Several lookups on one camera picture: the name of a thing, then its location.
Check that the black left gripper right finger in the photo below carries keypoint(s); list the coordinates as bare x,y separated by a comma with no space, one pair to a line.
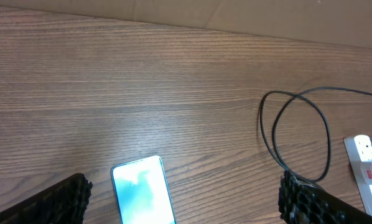
303,203

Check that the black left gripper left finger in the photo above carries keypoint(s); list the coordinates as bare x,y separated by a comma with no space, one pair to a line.
63,203

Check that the white power strip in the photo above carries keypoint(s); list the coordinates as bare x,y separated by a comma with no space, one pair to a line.
359,150

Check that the blue Galaxy smartphone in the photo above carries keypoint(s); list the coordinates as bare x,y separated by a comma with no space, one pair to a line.
142,192

